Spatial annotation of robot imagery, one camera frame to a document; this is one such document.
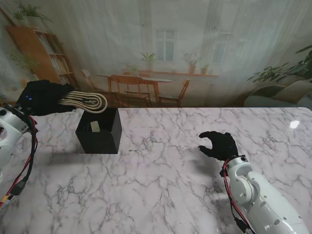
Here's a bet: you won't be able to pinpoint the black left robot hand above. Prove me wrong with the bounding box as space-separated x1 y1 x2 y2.
19 79 78 117

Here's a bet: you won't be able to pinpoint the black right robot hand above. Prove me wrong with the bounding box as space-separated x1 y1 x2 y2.
197 131 239 162

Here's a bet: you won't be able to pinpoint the black belt storage box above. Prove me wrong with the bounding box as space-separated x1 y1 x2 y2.
75 108 123 154

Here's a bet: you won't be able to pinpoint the printed room scene backdrop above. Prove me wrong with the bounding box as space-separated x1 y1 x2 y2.
0 0 312 109

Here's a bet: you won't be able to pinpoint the right arm red black cables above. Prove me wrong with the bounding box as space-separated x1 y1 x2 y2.
220 159 256 234

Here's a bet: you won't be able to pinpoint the arm red black cables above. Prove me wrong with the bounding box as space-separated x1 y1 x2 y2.
0 114 39 208
220 159 256 234

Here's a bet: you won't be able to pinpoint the left arm red black cables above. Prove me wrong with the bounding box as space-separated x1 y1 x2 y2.
0 114 39 208

